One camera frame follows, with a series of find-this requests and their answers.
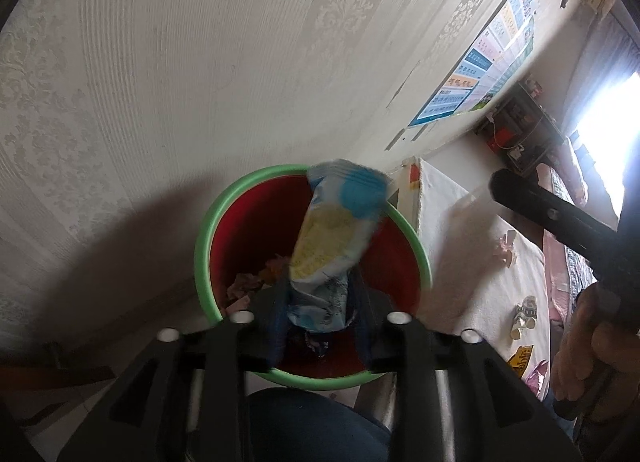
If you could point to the dark storage shelf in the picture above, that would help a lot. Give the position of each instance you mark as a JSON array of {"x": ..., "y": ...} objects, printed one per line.
[{"x": 525, "y": 126}]

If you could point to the pale wall chart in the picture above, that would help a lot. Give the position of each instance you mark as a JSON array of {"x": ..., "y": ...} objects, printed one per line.
[{"x": 510, "y": 26}]

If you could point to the white table cloth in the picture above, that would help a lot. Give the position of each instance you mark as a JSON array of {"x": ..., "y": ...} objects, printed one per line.
[{"x": 465, "y": 262}]

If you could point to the yellow and black wrapper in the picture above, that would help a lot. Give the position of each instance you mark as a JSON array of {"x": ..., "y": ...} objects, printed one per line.
[{"x": 520, "y": 359}]

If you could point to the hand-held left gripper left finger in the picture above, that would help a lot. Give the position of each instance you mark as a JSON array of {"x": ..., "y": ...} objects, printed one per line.
[{"x": 277, "y": 327}]

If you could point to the pink foil wrapper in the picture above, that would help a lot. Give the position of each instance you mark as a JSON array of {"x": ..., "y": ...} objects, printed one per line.
[{"x": 537, "y": 376}]

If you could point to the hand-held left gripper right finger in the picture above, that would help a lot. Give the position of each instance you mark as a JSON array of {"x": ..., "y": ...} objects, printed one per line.
[{"x": 362, "y": 332}]

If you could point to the red container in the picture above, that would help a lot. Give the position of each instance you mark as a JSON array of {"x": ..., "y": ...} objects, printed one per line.
[{"x": 501, "y": 140}]

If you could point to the pink rolled pillow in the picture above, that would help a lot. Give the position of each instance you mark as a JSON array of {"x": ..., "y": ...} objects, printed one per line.
[{"x": 572, "y": 171}]

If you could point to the person's leg in jeans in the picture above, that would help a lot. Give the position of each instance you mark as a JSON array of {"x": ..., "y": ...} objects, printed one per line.
[{"x": 310, "y": 427}]

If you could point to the bed with plaid blanket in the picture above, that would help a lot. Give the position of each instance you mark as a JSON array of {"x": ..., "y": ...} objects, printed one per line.
[{"x": 565, "y": 262}]

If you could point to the person's right hand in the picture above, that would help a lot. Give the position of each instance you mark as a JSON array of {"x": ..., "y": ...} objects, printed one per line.
[{"x": 585, "y": 352}]

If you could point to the blue and yellow packet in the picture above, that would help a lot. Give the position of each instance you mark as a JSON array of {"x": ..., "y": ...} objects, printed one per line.
[{"x": 330, "y": 232}]

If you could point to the white wall switch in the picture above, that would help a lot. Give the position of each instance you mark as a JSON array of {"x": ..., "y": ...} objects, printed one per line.
[{"x": 405, "y": 136}]

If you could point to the bright window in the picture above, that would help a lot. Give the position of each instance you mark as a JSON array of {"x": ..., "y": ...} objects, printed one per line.
[{"x": 610, "y": 141}]

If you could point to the green and red bin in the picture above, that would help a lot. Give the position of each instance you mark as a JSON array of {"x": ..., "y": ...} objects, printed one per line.
[{"x": 240, "y": 222}]

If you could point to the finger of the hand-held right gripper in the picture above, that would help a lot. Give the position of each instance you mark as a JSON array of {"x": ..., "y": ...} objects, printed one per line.
[{"x": 545, "y": 212}]

